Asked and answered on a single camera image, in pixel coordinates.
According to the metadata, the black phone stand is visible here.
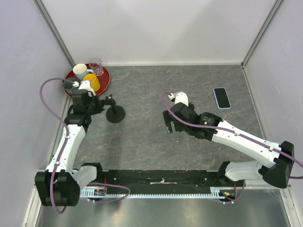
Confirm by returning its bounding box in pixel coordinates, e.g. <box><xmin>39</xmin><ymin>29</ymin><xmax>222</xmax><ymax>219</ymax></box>
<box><xmin>101</xmin><ymin>95</ymin><xmax>125</xmax><ymax>123</ymax></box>

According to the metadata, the phone with light blue case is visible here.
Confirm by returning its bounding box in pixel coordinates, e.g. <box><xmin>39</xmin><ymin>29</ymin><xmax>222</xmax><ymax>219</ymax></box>
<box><xmin>213</xmin><ymin>87</ymin><xmax>231</xmax><ymax>110</ymax></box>

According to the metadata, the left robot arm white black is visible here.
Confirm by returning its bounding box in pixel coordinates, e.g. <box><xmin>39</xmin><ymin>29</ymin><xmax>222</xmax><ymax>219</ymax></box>
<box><xmin>35</xmin><ymin>88</ymin><xmax>104</xmax><ymax>209</ymax></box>

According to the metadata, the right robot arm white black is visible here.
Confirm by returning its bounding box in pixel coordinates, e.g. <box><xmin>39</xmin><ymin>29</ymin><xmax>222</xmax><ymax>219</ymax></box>
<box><xmin>162</xmin><ymin>103</ymin><xmax>294</xmax><ymax>189</ymax></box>

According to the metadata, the yellow mug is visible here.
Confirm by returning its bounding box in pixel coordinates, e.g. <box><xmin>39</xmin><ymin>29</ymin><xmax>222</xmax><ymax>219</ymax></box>
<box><xmin>83</xmin><ymin>73</ymin><xmax>100</xmax><ymax>92</ymax></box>

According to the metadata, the dark green mug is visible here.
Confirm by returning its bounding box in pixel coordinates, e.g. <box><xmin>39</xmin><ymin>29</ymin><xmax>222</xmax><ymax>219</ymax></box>
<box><xmin>62</xmin><ymin>79</ymin><xmax>74</xmax><ymax>90</ymax></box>

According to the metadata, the red round tray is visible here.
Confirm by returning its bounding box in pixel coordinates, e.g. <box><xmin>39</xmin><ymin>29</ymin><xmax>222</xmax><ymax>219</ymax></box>
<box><xmin>65</xmin><ymin>67</ymin><xmax>111</xmax><ymax>96</ymax></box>

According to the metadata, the white cup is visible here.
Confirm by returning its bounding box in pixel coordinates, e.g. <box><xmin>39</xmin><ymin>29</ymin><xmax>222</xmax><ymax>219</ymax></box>
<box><xmin>72</xmin><ymin>63</ymin><xmax>88</xmax><ymax>80</ymax></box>

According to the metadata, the clear glass tumbler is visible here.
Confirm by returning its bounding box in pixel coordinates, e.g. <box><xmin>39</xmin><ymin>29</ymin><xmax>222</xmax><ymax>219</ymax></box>
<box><xmin>89</xmin><ymin>58</ymin><xmax>104</xmax><ymax>76</ymax></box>

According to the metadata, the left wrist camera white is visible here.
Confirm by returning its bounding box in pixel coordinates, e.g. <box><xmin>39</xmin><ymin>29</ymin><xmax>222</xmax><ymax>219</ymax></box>
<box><xmin>71</xmin><ymin>80</ymin><xmax>96</xmax><ymax>96</ymax></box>

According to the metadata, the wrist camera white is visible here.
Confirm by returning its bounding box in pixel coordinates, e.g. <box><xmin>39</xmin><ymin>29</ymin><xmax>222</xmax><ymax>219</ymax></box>
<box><xmin>168</xmin><ymin>91</ymin><xmax>189</xmax><ymax>106</ymax></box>
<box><xmin>71</xmin><ymin>80</ymin><xmax>96</xmax><ymax>96</ymax></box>

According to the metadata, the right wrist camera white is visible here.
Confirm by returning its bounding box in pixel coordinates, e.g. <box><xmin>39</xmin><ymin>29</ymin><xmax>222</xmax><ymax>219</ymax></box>
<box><xmin>168</xmin><ymin>91</ymin><xmax>189</xmax><ymax>106</ymax></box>

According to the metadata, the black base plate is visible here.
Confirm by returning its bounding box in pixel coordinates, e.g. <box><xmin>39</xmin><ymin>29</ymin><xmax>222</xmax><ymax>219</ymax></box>
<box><xmin>91</xmin><ymin>169</ymin><xmax>246</xmax><ymax>195</ymax></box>

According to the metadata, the light blue cable duct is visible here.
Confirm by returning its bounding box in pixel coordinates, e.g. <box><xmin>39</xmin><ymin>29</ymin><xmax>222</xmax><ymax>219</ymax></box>
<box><xmin>80</xmin><ymin>187</ymin><xmax>232</xmax><ymax>199</ymax></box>

